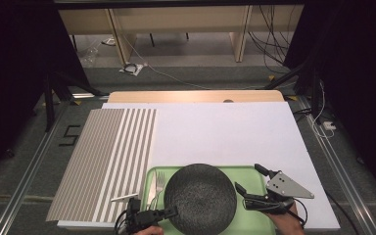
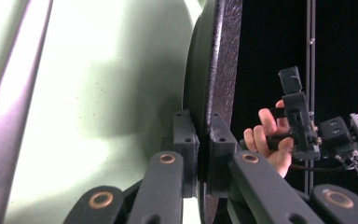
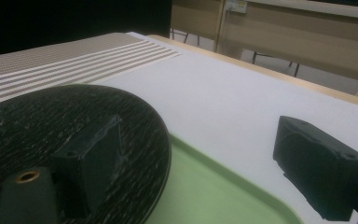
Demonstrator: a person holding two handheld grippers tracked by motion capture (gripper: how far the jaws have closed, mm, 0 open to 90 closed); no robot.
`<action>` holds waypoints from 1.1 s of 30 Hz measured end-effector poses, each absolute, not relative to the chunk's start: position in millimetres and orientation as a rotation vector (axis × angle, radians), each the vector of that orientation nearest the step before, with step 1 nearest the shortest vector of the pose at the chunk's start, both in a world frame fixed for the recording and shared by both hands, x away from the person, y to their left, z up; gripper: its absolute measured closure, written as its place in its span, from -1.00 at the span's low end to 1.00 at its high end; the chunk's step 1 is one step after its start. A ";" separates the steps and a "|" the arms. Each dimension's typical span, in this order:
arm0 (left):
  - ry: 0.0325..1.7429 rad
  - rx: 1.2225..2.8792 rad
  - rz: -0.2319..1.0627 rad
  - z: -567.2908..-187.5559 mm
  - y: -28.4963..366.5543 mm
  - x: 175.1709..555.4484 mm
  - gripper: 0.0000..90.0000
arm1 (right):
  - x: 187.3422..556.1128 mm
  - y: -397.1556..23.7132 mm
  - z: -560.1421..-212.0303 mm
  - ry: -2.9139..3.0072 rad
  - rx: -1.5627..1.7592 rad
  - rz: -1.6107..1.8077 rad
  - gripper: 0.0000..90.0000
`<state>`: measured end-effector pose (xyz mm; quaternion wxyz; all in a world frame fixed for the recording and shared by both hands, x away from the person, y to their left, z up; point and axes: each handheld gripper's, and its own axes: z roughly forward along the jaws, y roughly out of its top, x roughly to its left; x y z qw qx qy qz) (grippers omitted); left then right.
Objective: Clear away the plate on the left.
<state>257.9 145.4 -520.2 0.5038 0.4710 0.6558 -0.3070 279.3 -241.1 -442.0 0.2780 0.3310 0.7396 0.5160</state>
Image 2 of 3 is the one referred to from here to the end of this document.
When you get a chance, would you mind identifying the black curtain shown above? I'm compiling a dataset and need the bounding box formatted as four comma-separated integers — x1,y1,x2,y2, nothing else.
229,0,358,194

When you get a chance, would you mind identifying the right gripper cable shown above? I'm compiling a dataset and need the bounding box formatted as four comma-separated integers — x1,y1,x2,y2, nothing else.
288,155,358,179

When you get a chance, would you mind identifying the grey metal pole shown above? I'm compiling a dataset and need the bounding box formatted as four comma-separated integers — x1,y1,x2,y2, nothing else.
303,0,317,195

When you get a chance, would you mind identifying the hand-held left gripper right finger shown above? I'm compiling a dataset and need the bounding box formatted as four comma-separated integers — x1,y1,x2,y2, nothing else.
205,112,241,199

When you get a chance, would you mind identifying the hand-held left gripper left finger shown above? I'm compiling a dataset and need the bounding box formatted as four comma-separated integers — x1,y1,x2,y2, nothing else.
172,109,200,199

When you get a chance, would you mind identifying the black round plate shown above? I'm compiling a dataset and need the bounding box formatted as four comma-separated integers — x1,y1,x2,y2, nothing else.
182,0,244,224

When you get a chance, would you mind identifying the green tray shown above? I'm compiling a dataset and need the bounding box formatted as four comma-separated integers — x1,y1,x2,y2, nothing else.
0,0,208,224

